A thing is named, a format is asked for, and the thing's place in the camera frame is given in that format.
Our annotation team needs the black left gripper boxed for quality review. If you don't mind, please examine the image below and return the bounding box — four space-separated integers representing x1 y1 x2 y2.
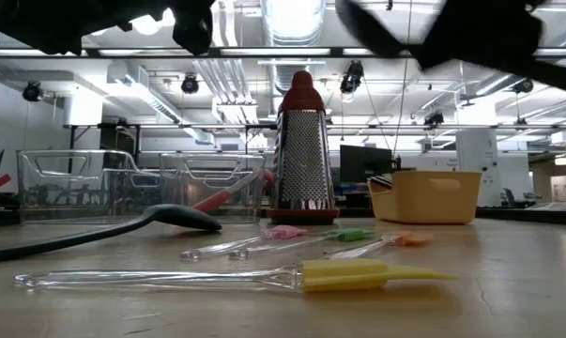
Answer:
172 0 216 56

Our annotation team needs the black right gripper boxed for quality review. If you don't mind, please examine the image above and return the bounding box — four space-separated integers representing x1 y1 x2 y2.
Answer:
421 0 544 71

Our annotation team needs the black plastic serving spoon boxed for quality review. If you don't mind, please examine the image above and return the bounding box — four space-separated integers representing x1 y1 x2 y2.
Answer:
336 0 566 95
0 204 223 265

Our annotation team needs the red plastic serving spoon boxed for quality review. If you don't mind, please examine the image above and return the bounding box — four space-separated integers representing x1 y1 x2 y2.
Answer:
191 168 275 215

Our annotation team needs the orange spatula clear handle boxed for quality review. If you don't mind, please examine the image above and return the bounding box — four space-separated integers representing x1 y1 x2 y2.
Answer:
327 230 434 262

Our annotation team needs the pink spatula clear handle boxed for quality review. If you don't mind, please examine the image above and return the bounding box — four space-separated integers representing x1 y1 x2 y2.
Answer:
179 224 308 262

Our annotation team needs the green spatula clear handle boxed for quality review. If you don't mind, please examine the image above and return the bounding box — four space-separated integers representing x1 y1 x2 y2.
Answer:
228 228 376 261

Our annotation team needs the yellow spatula clear handle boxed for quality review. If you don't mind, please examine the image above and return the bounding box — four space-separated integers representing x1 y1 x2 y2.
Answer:
13 257 458 293

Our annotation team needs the small clear plastic bin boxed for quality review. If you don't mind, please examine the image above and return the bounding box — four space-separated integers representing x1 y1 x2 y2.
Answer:
159 153 268 224

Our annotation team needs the dark office chair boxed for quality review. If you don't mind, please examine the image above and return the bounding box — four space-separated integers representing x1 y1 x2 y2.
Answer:
500 187 537 208

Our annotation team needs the yellow plastic bin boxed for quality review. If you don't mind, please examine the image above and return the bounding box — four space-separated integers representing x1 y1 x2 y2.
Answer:
366 170 483 225

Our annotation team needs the black computer monitor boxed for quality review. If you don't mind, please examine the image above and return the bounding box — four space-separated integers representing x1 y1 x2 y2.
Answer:
339 144 394 185

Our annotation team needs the large clear plastic bin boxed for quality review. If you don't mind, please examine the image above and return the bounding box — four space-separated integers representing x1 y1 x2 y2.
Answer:
15 148 169 224

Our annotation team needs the silver ventilation duct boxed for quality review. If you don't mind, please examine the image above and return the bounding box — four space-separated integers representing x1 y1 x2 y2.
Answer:
261 0 327 95

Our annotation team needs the steel box grater red handle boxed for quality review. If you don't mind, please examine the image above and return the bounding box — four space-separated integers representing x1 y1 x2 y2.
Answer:
267 69 343 225

